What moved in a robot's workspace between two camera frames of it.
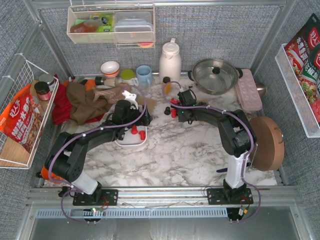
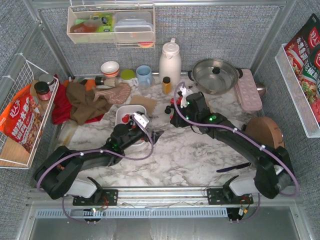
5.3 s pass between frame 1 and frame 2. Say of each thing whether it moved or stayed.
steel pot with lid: stayed
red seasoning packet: stayed
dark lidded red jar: stayed
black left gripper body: moved
